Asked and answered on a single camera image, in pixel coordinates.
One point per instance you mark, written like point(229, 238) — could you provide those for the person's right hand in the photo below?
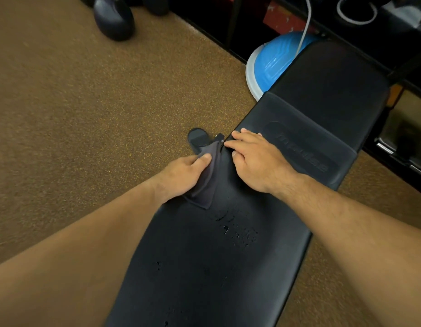
point(261, 163)

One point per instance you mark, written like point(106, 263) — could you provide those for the person's left hand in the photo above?
point(181, 178)

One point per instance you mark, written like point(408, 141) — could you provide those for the dark grey cleaning cloth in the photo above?
point(208, 187)

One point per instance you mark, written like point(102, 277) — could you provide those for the black padded workout bench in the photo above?
point(333, 98)

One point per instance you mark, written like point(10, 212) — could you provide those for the person's right forearm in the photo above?
point(360, 241)

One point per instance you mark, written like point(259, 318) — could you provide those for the person's left forearm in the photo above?
point(67, 258)

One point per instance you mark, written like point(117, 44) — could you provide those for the blue balance trainer dome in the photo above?
point(272, 64)

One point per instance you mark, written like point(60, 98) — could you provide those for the red patterned box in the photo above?
point(282, 20)

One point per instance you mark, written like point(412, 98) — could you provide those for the black storage shelf rack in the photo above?
point(234, 20)

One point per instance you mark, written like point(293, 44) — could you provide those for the orange block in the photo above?
point(394, 97)

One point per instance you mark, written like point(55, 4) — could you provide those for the beige panel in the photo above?
point(415, 108)

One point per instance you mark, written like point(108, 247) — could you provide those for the black and white pouch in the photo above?
point(408, 15)

